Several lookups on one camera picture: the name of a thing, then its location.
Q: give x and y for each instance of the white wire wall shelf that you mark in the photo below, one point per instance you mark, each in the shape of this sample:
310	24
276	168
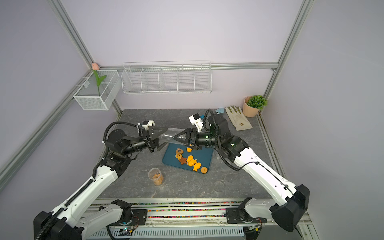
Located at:
167	77

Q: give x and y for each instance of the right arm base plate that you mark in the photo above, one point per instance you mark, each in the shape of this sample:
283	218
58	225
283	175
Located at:
238	216

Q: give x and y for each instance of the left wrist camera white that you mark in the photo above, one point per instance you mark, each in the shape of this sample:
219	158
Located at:
146	124

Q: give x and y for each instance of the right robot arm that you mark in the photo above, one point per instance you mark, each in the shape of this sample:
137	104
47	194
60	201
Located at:
290	201

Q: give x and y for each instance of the teal plastic tray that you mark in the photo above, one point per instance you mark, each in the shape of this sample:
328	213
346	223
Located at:
203	156

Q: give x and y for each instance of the brown heart cookie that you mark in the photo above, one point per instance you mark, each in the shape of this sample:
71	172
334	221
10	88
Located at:
179	151

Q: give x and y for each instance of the beige gardening glove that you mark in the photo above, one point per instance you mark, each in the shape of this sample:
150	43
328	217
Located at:
238	118

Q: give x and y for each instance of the round brown cookie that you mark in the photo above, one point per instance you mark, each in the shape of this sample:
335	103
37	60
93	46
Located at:
204	170

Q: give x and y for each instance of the light blue garden trowel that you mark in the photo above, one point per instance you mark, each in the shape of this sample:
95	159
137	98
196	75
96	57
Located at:
220	111

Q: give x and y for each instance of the white vented cable duct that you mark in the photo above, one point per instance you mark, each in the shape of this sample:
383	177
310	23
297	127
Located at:
177	233

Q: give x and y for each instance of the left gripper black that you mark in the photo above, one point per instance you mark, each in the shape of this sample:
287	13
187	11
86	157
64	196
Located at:
148	139

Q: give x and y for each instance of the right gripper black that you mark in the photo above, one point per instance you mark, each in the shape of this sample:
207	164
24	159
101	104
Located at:
191	133

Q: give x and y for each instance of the white mesh wall basket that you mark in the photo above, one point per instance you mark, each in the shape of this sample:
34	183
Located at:
87	94

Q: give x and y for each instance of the clear jar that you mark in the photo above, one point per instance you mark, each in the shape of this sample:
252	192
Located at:
156	176
168	136

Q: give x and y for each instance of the potted green plant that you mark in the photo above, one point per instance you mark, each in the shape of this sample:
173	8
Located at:
252	105

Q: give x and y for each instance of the pink artificial tulip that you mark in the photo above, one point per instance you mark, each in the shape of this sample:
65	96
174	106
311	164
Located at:
99	79

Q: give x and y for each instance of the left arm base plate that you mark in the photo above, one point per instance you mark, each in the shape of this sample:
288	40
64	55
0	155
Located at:
137	217

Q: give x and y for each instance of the dark brown star cookie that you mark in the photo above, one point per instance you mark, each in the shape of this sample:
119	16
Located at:
183	161

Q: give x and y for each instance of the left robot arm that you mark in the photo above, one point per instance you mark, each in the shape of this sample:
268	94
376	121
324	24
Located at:
121	140

